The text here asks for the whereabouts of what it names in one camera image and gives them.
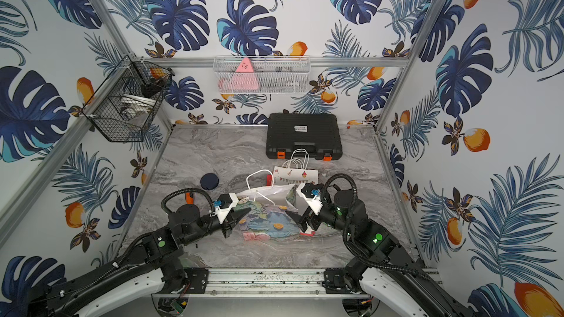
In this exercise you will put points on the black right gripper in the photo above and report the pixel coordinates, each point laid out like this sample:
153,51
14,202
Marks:
310,217

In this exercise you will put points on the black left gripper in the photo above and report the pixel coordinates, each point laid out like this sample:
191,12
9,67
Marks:
225,223

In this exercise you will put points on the floral paper bag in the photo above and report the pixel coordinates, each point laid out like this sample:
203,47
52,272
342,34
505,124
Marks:
270,204

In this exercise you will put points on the white happy paper bag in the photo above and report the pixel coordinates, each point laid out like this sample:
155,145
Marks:
296,169

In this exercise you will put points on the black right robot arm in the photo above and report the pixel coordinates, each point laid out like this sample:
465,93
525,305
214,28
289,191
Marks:
381,267

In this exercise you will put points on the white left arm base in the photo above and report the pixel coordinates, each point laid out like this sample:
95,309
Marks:
144,285

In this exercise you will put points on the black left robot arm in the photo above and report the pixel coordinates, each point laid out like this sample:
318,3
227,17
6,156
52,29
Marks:
150,264

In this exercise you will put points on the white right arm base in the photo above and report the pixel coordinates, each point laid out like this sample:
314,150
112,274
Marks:
380,285

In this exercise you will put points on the dark blue round disc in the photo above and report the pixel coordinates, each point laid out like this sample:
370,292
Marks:
209,181

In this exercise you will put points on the black tool case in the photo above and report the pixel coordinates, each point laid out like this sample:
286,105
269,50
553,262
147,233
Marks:
317,134

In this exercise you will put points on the pink triangle item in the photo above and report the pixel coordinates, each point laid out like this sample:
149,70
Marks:
244,78

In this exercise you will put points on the orange handled screwdriver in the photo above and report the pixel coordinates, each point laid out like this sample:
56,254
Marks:
189,198

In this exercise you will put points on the aluminium linear rail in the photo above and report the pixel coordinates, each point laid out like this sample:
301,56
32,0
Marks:
284,283

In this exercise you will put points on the white mesh wall shelf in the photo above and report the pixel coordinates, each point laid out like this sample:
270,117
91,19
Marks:
276,74

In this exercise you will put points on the black wire basket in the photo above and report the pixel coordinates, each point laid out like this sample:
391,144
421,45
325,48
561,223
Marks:
123,108

